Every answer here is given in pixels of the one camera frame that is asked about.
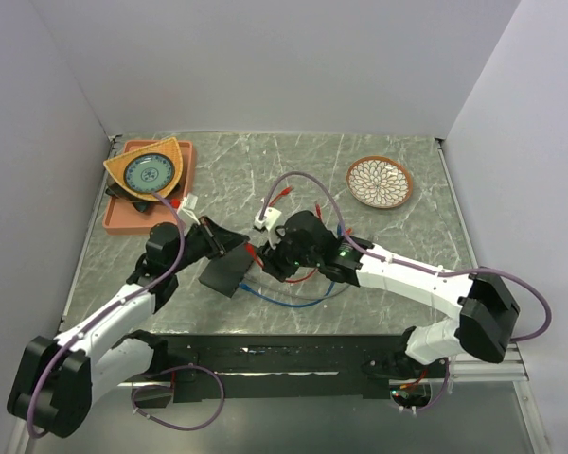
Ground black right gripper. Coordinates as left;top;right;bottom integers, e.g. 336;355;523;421
257;224;322;283

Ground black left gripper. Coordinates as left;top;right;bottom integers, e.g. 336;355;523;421
169;215;249;274

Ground black network switch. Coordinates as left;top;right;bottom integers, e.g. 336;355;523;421
199;245;254;298

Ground grey ethernet cable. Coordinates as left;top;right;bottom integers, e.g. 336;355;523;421
245;278;351;303

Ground blue ethernet cable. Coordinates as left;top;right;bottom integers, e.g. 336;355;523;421
240;226;354;309

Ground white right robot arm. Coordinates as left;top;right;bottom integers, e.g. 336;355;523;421
254;208;520;377

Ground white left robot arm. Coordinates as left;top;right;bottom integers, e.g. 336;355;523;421
7;217;248;438

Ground dark dish under basket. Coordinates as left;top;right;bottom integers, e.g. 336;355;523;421
105;175;152;213

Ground woven triangular basket plate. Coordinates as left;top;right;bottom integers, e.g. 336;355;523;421
103;137;184;202

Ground pink plastic tray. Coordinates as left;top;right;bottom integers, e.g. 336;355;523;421
103;137;196;235

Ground blue patterned round plate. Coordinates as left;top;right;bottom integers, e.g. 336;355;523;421
124;153;175;194

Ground floral patterned plate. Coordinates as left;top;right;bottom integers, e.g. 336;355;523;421
346;156;413;209

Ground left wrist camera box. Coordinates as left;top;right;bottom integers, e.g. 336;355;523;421
170;193;200;226

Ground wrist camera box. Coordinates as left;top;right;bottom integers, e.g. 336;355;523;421
253;207;282;231
170;193;200;226

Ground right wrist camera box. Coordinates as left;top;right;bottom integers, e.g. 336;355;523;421
253;207;282;231

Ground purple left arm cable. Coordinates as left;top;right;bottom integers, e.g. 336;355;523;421
27;191;186;439

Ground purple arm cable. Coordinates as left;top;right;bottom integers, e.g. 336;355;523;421
259;170;553;344
27;191;186;439

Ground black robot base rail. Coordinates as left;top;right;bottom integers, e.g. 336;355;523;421
130;330;446;403

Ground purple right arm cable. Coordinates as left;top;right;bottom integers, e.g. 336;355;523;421
259;170;553;344

